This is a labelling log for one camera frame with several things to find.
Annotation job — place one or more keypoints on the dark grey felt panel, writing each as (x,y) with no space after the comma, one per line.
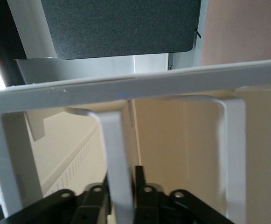
(121,28)

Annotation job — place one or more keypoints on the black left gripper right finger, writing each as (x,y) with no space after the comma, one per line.
(163,207)

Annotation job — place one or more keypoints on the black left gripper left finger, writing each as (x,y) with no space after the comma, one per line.
(63,203)

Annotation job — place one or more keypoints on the brown table mat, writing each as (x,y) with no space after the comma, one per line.
(242,30)

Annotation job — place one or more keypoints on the white plastic drawer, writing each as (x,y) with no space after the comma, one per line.
(233,151)
(116,151)
(266,140)

